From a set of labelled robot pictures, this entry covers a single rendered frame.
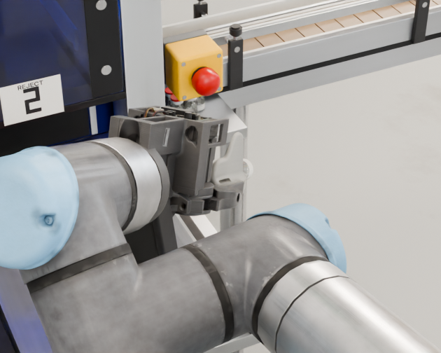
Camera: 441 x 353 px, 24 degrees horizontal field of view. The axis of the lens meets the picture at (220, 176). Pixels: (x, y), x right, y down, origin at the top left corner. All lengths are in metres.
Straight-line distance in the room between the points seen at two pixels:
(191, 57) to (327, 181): 1.52
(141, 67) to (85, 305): 0.81
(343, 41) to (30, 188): 1.15
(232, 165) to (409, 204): 1.99
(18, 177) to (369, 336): 0.24
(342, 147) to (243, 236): 2.37
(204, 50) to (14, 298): 0.45
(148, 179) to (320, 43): 1.00
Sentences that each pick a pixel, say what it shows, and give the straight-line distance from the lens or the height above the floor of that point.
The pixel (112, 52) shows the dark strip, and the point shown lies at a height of 1.06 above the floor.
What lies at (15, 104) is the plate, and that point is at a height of 1.02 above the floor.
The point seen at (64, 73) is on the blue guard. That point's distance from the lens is 1.41.
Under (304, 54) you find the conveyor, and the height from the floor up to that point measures 0.91.
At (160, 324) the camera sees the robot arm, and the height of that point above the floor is 1.28.
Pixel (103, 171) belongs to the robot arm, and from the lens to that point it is 0.71.
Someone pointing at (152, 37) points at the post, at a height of 1.07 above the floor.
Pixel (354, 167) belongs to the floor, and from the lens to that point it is 3.01.
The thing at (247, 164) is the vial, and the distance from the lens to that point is 1.00.
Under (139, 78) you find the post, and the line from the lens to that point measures 1.45.
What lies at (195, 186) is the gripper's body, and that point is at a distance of 0.83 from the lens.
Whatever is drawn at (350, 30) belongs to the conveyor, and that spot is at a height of 0.93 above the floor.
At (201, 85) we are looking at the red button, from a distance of 1.46.
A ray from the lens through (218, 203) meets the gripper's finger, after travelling 0.86.
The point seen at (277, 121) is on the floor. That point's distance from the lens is 3.18.
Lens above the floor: 1.77
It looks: 37 degrees down
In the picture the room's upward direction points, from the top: straight up
